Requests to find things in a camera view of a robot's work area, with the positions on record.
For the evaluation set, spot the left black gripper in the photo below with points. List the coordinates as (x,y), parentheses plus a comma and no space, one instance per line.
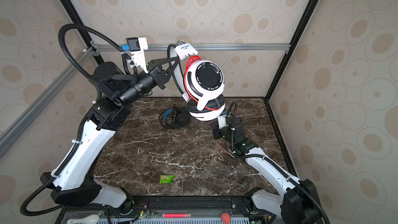
(160,75)

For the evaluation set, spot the black blue headphones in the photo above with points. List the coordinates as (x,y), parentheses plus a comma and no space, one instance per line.
(175,118)

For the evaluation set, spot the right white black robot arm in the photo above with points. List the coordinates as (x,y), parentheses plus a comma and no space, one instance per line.
(296,201)

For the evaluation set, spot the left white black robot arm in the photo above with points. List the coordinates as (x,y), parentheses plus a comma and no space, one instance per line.
(71,182)

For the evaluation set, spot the green snack packet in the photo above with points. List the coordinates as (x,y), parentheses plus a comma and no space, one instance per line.
(166,179)

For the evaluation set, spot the red round object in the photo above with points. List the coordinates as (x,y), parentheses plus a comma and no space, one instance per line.
(225,218)

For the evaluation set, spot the pink marker pen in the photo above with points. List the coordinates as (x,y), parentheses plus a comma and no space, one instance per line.
(176,215)

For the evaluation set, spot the white plastic object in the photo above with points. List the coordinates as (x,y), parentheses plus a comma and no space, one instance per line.
(91,219)

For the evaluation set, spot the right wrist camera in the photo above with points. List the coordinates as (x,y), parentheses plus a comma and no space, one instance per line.
(222,121)

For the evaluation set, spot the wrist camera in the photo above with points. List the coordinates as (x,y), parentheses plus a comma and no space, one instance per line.
(222,121)
(134,49)

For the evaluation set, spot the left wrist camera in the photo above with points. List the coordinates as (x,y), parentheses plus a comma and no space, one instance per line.
(134,49)

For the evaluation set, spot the back aluminium rail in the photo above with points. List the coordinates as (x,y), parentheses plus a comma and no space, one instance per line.
(212,47)

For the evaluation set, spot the aluminium rail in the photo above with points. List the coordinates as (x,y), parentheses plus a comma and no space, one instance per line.
(64,93)
(212,47)

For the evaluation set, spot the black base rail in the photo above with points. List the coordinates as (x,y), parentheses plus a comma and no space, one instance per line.
(150,210)

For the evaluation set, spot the left aluminium rail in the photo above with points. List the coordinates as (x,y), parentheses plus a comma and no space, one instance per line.
(64,93)

